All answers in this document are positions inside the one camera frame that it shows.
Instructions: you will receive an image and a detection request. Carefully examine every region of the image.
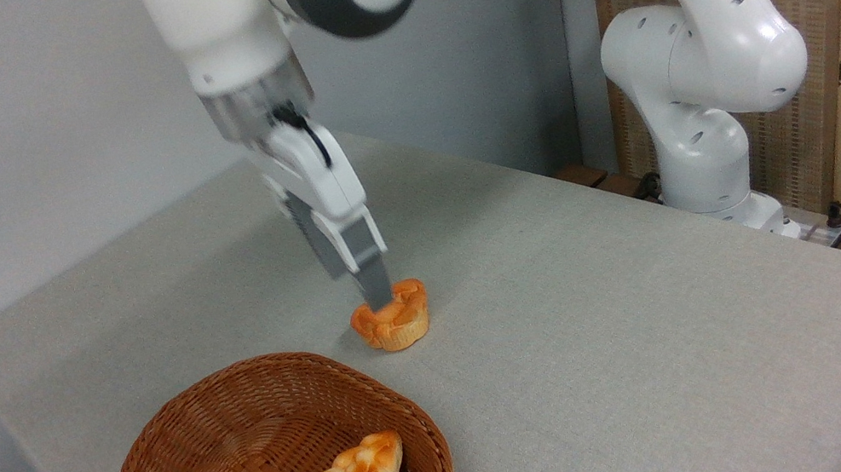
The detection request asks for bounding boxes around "brown wooden board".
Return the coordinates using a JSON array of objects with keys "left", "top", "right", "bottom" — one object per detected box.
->
[{"left": 551, "top": 158, "right": 612, "bottom": 196}]

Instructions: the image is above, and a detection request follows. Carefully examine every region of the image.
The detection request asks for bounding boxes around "brown wicker basket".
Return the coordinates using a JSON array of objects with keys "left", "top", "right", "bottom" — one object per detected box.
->
[{"left": 94, "top": 325, "right": 455, "bottom": 472}]

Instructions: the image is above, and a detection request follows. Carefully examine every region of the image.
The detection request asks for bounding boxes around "grey tablecloth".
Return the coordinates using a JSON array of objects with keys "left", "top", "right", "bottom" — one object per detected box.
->
[{"left": 0, "top": 45, "right": 841, "bottom": 472}]

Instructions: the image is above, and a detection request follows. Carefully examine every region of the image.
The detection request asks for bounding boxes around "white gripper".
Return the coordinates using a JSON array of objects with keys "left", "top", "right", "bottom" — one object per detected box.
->
[{"left": 244, "top": 106, "right": 400, "bottom": 330}]

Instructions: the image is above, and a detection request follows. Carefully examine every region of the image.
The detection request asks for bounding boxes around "round golden bread roll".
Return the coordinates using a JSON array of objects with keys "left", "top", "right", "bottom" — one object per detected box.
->
[{"left": 344, "top": 275, "right": 437, "bottom": 359}]

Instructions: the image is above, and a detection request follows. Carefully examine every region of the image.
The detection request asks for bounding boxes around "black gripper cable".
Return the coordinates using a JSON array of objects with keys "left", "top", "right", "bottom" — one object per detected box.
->
[{"left": 270, "top": 96, "right": 334, "bottom": 178}]

